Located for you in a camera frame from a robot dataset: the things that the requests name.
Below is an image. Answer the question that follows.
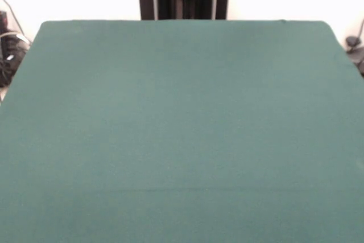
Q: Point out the black clamp mount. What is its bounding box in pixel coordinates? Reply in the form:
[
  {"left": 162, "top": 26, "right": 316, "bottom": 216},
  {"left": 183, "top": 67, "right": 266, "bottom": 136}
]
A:
[{"left": 345, "top": 35, "right": 364, "bottom": 79}]

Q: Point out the dark green tablecloth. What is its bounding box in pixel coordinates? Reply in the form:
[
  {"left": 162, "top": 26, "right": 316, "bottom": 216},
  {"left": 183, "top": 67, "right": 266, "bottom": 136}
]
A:
[{"left": 0, "top": 19, "right": 364, "bottom": 243}]

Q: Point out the black electronics pile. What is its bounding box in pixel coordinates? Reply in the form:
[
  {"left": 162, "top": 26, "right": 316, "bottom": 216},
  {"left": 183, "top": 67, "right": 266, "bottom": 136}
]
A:
[{"left": 0, "top": 10, "right": 31, "bottom": 89}]

